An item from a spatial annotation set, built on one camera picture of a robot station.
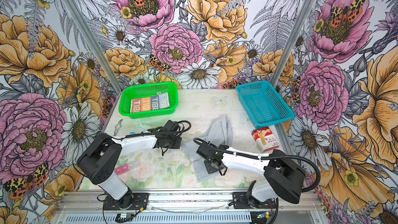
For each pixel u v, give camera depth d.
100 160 0.46
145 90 1.24
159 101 1.09
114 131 0.99
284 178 0.43
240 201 0.73
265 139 0.92
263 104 1.12
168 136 0.74
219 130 0.94
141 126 1.00
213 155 0.66
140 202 0.73
